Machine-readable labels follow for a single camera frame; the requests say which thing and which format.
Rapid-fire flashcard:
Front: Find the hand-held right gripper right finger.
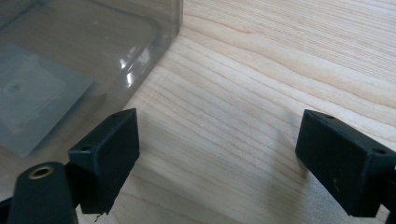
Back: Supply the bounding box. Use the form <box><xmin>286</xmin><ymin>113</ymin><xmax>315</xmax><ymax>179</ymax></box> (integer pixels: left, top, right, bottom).
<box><xmin>294</xmin><ymin>108</ymin><xmax>396</xmax><ymax>218</ymax></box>

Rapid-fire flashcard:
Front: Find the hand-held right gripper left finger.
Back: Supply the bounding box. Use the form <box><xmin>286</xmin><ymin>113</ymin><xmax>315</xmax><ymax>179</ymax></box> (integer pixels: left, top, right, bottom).
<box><xmin>67</xmin><ymin>107</ymin><xmax>141</xmax><ymax>216</ymax></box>

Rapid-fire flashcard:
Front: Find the translucent grey plastic container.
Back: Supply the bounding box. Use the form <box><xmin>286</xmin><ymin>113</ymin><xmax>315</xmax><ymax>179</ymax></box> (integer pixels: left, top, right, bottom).
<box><xmin>0</xmin><ymin>0</ymin><xmax>184</xmax><ymax>195</ymax></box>

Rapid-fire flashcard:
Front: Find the pale grey square sticker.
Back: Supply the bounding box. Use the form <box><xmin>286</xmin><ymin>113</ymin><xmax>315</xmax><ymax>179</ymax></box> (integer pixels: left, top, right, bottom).
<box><xmin>0</xmin><ymin>42</ymin><xmax>95</xmax><ymax>158</ymax></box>

